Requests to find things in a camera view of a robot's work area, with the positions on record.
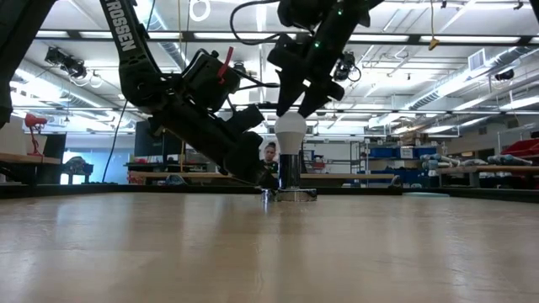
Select light blue square pad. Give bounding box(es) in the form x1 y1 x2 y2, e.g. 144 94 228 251
402 191 451 199

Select red bin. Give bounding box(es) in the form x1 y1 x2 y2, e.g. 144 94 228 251
500 138 539 159

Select wooden table with rolls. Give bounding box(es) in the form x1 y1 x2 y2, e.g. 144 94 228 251
436 165 539 189

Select ceiling air vent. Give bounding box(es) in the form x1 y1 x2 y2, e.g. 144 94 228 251
467 48 488 72

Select yellow hanging cord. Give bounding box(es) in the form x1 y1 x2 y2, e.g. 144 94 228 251
428 0 441 51

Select grey rolled bundle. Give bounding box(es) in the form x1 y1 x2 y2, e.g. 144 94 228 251
419 152 462 169
487 154 534 167

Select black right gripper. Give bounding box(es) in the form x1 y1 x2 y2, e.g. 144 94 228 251
268 16 359 119

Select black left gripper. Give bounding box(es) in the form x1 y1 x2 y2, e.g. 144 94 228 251
147 98 277 189

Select person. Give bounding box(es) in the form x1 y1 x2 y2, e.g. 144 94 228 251
261 141 280 174

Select wooden workbench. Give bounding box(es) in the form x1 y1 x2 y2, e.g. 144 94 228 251
0 152 63 186

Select black monitor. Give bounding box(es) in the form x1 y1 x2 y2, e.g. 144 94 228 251
134 120 186 158

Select black ceiling-mounted device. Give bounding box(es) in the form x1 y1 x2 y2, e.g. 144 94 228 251
44 45 88 80

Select black aluminium table frame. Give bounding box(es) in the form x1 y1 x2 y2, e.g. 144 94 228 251
0 183 539 204

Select long wooden table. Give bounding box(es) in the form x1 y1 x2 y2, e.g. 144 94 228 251
128 171 396 186

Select black hanging camera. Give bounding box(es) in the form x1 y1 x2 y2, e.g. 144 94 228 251
334 50 363 84

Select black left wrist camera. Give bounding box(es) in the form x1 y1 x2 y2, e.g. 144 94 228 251
181 49 242 114

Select chrome lamp socket base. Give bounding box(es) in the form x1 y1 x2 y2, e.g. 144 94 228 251
259 153 318 203

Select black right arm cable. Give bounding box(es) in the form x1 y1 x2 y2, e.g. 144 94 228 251
229 0 315 46

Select white lightbulb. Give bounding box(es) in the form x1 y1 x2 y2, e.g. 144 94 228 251
274 109 308 156

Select black hanging cable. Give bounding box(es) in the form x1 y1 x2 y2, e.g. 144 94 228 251
102 99 129 184

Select red desk lamp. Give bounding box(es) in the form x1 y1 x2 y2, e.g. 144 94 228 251
24 112 49 158

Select white ring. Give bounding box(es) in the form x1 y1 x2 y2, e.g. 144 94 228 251
189 0 211 23

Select blue storage bins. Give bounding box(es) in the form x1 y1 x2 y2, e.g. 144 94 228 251
369 146 439 160

